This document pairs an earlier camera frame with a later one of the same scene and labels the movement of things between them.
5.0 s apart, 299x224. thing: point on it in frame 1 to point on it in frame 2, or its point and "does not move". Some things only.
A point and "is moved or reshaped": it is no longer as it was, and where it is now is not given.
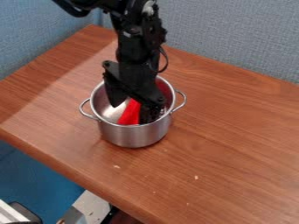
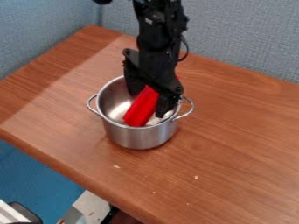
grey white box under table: [88, 210] does not move
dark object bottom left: [29, 215] does not move
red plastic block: [130, 115] is moved or reshaped
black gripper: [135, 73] to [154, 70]
